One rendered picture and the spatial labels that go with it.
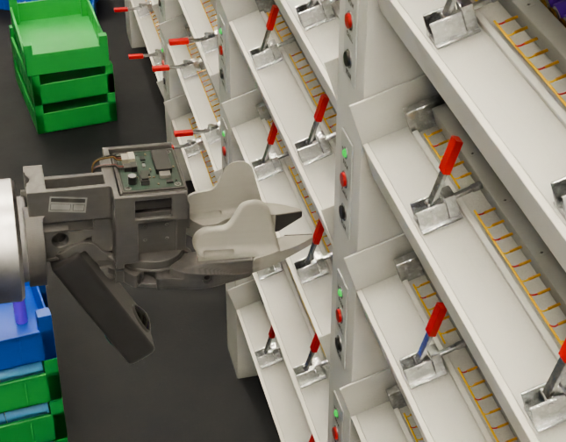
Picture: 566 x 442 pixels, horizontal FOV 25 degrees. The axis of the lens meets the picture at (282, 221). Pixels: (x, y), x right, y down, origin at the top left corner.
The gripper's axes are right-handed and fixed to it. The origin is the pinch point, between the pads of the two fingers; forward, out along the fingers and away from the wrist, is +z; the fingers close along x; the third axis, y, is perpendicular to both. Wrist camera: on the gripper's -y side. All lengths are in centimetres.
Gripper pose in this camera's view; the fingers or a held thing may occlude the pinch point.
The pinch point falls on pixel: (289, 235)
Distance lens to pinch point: 98.8
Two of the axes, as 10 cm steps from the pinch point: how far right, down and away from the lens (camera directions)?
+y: 0.5, -8.3, -5.6
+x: -2.4, -5.6, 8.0
